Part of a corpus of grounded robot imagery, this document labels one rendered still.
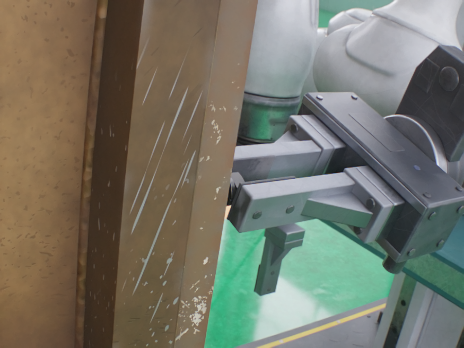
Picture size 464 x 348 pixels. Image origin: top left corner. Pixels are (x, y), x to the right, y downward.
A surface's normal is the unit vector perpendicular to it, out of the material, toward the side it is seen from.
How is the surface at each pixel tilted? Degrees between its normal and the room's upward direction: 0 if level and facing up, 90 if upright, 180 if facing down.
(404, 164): 15
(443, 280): 90
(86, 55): 90
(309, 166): 105
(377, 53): 68
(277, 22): 86
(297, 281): 0
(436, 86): 90
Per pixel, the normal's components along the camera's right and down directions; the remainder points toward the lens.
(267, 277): 0.57, 0.37
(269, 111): 0.14, 0.37
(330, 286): 0.14, -0.92
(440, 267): -0.81, 0.10
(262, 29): -0.33, 0.25
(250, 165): 0.50, 0.60
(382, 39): -0.65, -0.22
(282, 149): 0.28, -0.80
